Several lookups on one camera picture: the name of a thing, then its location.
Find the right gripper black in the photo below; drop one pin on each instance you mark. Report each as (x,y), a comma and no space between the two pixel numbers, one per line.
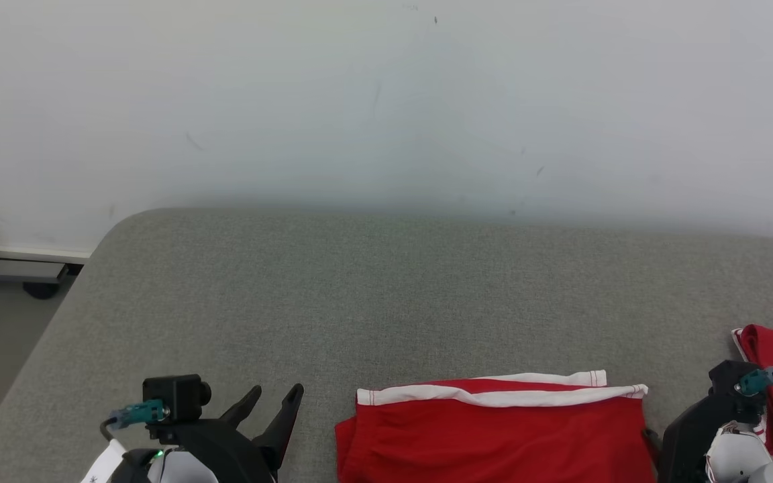
(688,443)

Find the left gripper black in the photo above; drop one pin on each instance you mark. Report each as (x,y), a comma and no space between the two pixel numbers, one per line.
(225,456)

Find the red garment with white hem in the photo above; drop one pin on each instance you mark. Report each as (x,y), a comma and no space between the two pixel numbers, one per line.
(494,443)

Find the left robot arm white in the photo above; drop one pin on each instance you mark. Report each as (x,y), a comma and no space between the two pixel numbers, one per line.
(185,469)

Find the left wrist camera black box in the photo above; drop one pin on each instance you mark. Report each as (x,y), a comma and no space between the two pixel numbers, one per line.
(175,397)

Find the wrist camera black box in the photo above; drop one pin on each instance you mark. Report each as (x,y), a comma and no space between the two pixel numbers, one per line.
(725,379)
(175,397)

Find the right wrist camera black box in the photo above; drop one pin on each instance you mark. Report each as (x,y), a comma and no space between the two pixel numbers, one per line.
(725,379)

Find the grey metal frame leg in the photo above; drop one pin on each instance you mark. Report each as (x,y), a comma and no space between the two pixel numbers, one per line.
(24,270)

